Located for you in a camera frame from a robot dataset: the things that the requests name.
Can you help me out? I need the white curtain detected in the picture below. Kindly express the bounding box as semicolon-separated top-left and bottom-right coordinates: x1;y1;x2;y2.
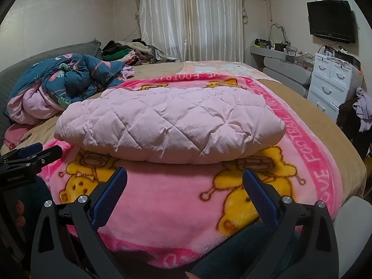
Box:
139;0;247;63

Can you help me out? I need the pink quilted jacket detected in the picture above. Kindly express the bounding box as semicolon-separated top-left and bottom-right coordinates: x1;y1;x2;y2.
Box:
54;86;287;164

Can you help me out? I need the grey wall shelf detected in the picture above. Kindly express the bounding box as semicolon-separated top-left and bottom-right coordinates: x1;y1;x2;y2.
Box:
250;45;314;86

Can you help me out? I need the person's leg in teal trousers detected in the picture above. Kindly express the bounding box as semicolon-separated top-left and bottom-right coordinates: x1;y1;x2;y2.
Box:
189;224;300;279

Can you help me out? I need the dark clothes heap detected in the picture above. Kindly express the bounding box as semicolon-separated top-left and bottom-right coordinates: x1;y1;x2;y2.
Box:
337;99;372;159

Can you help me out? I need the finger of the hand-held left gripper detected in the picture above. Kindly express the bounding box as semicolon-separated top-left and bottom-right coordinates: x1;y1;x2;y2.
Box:
0;142;43;165
29;146;63;175

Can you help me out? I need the clutter of small items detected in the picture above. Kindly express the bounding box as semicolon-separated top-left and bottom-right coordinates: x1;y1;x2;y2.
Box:
253;38;316;66

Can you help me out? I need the grey pillow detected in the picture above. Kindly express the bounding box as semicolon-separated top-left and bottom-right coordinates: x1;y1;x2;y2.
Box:
0;39;102;131

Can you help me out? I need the peach patterned blanket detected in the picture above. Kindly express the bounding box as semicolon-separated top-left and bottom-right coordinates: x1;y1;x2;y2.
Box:
176;60;262;80

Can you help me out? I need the pink printed blanket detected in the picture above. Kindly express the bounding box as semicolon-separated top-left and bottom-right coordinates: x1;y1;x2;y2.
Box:
36;74;343;268

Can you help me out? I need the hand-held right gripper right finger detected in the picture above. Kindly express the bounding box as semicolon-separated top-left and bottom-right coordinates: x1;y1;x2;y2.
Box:
242;169;339;279

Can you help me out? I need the pile of clothes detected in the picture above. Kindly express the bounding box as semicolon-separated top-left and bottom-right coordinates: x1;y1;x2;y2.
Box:
100;38;178;66

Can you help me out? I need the black box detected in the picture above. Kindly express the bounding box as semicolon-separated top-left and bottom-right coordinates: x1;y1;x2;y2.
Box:
334;51;361;67

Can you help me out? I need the person's left hand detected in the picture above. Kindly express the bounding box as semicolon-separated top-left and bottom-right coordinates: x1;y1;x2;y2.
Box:
14;199;26;228

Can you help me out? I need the white wall cable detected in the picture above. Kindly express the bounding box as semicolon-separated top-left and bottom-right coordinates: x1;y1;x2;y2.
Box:
269;23;288;45

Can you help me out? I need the black television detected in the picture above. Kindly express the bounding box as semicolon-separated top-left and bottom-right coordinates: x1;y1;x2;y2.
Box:
306;0;356;44

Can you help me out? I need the purple cloth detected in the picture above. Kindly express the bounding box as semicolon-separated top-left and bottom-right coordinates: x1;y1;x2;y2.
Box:
352;87;372;133

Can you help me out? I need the blue floral duvet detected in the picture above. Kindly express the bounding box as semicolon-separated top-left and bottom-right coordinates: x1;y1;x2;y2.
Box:
6;53;136;124

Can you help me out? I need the white drawer cabinet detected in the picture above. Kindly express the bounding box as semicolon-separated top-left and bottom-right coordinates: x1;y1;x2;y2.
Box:
306;52;364;120

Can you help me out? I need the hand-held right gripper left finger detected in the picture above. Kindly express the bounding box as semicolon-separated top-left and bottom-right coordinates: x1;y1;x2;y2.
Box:
30;167;128;279

